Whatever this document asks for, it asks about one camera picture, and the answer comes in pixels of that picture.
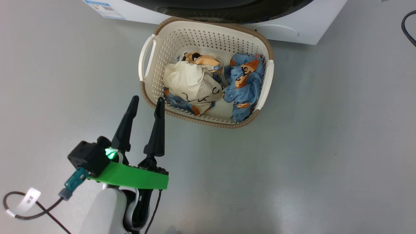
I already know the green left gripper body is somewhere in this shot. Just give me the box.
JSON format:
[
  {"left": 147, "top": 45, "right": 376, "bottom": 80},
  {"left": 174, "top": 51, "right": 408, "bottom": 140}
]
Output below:
[{"left": 88, "top": 147, "right": 169, "bottom": 190}]

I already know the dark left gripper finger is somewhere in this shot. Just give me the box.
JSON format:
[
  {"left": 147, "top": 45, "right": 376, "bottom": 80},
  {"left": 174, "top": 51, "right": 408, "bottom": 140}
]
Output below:
[
  {"left": 139, "top": 97, "right": 168, "bottom": 173},
  {"left": 110, "top": 95, "right": 139, "bottom": 153}
]

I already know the blue garment with orange cuff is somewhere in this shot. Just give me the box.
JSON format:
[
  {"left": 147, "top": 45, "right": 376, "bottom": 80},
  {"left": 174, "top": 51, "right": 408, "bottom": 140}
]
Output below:
[{"left": 163, "top": 88, "right": 215, "bottom": 116}]

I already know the cream garment with orange print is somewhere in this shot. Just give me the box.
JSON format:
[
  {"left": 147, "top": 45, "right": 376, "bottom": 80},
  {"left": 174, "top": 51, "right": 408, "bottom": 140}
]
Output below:
[{"left": 162, "top": 51, "right": 225, "bottom": 115}]

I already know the blue bear print garment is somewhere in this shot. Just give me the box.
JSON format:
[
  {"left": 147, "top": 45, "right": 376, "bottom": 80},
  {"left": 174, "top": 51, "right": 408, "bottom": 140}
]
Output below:
[{"left": 222, "top": 54, "right": 265, "bottom": 123}]

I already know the dark round washing machine door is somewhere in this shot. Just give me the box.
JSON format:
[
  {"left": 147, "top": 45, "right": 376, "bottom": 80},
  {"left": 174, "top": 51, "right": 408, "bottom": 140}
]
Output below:
[{"left": 123, "top": 0, "right": 314, "bottom": 24}]

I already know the cream perforated laundry basket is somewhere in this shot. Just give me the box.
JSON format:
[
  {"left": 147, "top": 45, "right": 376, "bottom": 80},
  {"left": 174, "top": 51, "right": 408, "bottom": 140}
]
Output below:
[{"left": 138, "top": 17, "right": 274, "bottom": 129}]

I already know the white front-load washing machine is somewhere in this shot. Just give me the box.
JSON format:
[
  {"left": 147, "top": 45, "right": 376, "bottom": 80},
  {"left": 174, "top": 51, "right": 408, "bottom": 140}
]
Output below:
[{"left": 81, "top": 0, "right": 348, "bottom": 45}]

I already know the blue white energy label sticker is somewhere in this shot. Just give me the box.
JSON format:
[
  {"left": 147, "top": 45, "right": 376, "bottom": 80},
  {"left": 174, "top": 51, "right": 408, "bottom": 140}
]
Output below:
[{"left": 83, "top": 0, "right": 126, "bottom": 20}]

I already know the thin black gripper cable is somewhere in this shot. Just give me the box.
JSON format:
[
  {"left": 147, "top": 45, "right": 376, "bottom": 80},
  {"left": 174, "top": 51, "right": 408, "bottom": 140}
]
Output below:
[{"left": 144, "top": 189, "right": 162, "bottom": 234}]

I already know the black cable with teal plug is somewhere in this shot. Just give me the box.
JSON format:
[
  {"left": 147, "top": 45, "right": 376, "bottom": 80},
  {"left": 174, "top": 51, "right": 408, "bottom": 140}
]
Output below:
[{"left": 3, "top": 167, "right": 90, "bottom": 234}]

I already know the white paper cable tag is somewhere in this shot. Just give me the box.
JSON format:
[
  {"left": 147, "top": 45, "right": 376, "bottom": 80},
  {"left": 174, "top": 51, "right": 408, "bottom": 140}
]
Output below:
[{"left": 6, "top": 188, "right": 42, "bottom": 217}]

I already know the white cable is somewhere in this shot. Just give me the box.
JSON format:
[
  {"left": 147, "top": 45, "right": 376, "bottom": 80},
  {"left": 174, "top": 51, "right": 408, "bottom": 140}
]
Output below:
[{"left": 255, "top": 24, "right": 299, "bottom": 39}]

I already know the thick black floor cable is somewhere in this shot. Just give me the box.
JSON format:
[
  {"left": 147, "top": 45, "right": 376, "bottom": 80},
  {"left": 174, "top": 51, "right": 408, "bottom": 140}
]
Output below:
[{"left": 401, "top": 10, "right": 416, "bottom": 47}]

